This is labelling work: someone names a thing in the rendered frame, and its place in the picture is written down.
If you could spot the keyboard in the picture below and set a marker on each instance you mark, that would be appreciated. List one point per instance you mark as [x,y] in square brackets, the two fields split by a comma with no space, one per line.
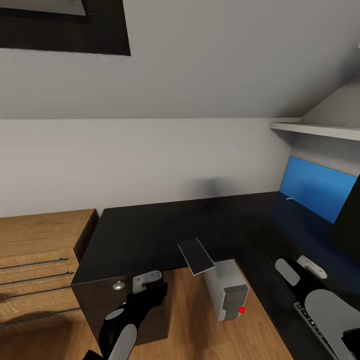
[314,328]

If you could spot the fixed window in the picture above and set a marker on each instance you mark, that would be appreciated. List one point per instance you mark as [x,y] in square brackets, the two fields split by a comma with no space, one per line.
[74,26]

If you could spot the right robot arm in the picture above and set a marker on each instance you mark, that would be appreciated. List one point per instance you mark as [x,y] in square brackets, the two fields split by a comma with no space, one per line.
[338,321]

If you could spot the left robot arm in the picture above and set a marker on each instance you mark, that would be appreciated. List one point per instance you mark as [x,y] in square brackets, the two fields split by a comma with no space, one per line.
[119,333]

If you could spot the desktop computer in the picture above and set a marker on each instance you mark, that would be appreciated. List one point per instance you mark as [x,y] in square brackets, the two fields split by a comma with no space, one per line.
[228,289]

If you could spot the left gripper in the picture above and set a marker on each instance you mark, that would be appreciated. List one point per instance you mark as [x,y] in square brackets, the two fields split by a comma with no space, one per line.
[151,297]

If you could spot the monitor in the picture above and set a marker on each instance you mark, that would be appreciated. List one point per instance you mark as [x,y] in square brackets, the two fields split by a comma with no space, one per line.
[345,232]

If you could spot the notebook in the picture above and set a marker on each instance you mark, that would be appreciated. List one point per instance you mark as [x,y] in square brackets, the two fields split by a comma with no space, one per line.
[196,256]

